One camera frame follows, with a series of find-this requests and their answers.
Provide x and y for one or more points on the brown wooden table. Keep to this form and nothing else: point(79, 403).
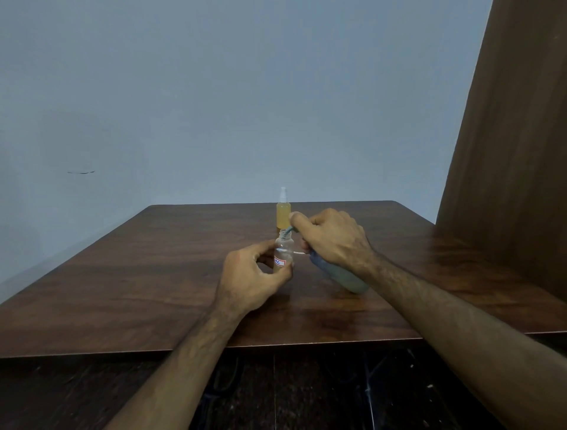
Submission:
point(133, 288)

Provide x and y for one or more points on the small clear plastic bottle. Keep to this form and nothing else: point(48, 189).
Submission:
point(283, 254)

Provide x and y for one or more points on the person's left hand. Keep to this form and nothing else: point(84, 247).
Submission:
point(241, 280)

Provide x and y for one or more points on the person's right thumb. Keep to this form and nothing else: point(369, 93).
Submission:
point(306, 246)

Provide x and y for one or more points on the person's left forearm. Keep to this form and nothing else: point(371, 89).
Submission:
point(177, 376)

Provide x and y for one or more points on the yellow liquid spray bottle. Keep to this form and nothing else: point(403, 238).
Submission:
point(283, 214)

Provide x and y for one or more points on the person's left thumb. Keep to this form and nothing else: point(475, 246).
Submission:
point(277, 273)

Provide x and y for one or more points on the brown wooden panel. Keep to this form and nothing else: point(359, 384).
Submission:
point(509, 155)

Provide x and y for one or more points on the person's right forearm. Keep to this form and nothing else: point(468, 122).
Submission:
point(465, 336)

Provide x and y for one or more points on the blue squeeze wash bottle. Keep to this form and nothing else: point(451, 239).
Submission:
point(341, 275)

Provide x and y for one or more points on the person's right hand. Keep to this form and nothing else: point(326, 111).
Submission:
point(336, 241)

